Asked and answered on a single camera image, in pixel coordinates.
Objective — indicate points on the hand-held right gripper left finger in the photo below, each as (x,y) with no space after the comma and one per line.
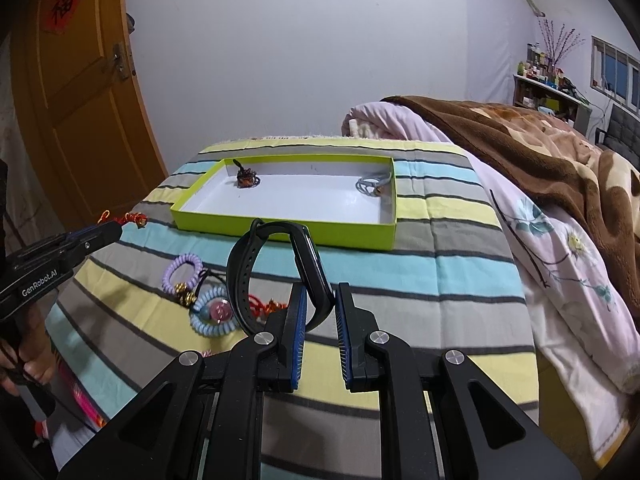
(299,325)

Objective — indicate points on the black hair band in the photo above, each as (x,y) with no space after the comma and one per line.
(239,270)

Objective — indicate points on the metal door latch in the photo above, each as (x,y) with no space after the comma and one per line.
(121,60)

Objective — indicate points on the striped blanket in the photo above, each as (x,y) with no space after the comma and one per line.
(450,280)

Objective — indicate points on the purple branches in vase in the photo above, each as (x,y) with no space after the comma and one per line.
(557,45)

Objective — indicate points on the red door poster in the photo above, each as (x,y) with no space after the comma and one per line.
(65,2)

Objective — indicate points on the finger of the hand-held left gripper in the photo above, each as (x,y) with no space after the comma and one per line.
(97,230)
(102,241)

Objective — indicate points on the black chair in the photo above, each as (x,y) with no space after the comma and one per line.
(622,130)

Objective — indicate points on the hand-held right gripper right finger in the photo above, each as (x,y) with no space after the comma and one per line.
(342,330)

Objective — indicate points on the yellow patterned hair clip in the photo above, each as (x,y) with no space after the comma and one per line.
(184,296)

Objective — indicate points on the wooden door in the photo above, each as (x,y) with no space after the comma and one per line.
(75,125)

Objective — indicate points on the brown plush blanket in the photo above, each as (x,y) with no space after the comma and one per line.
(550,150)

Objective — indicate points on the white shelf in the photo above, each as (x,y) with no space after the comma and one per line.
(540,95)

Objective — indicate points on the person's left hand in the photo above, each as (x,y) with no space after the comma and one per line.
(40,367)

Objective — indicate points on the row of bottles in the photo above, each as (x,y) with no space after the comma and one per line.
(542,72)

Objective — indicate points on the green cardboard box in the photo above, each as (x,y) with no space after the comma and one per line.
(300,195)

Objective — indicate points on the pink floral quilt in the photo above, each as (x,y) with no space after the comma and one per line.
(550,270)

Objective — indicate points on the window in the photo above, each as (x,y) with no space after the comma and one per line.
(617,72)

